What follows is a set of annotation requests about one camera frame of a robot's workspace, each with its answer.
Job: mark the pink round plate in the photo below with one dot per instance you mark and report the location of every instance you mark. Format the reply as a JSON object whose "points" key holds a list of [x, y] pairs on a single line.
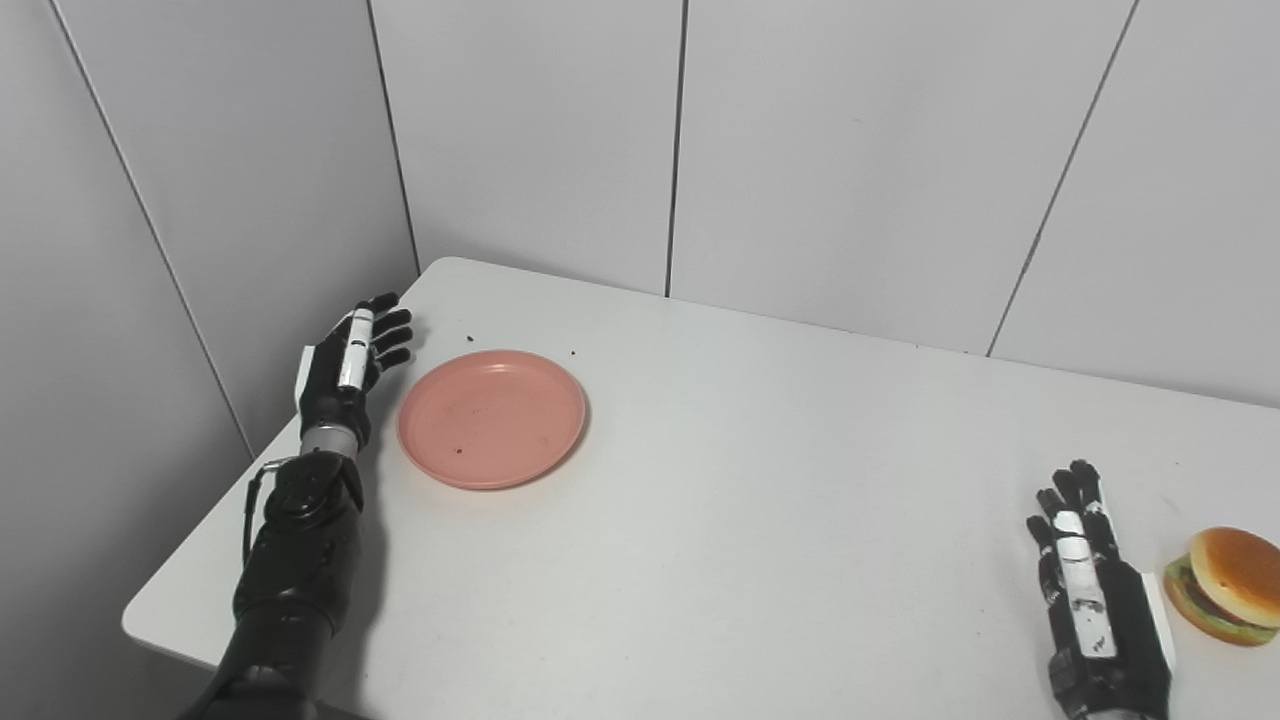
{"points": [[492, 418]]}

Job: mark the toy hamburger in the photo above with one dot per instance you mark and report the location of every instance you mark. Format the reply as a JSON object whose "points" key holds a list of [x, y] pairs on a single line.
{"points": [[1225, 585]]}

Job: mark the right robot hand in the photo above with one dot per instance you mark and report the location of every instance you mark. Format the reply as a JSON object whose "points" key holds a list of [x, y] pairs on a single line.
{"points": [[1095, 600]]}

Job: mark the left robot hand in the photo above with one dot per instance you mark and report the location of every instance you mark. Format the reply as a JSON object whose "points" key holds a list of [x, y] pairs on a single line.
{"points": [[345, 375]]}

